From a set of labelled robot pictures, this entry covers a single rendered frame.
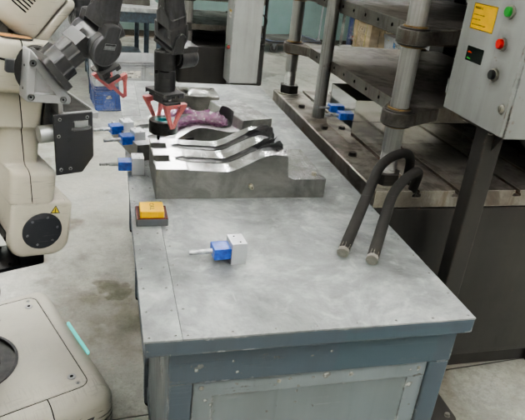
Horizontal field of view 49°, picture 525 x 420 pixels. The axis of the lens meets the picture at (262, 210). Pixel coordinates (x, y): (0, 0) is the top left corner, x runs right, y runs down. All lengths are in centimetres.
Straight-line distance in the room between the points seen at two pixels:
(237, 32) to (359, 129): 382
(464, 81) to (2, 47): 122
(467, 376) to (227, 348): 153
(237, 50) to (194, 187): 449
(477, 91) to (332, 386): 91
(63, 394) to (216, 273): 67
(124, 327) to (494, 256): 146
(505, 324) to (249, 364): 150
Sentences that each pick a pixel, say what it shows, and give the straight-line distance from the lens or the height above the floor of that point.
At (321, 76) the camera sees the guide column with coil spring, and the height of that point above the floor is 97.
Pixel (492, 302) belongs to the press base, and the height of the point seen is 31.
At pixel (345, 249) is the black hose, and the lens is 143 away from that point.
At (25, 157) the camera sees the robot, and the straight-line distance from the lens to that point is 161.
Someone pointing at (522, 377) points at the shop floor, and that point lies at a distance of 264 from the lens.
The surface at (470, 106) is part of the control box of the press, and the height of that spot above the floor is 111.
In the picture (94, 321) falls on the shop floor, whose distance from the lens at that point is 253.
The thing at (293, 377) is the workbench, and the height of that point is 66.
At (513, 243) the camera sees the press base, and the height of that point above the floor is 57.
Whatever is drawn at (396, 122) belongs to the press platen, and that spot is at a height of 101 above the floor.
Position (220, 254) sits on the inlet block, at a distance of 133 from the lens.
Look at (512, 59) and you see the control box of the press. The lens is 165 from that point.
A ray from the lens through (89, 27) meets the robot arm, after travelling 142.
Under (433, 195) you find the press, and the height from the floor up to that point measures 77.
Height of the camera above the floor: 149
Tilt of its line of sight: 25 degrees down
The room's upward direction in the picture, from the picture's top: 6 degrees clockwise
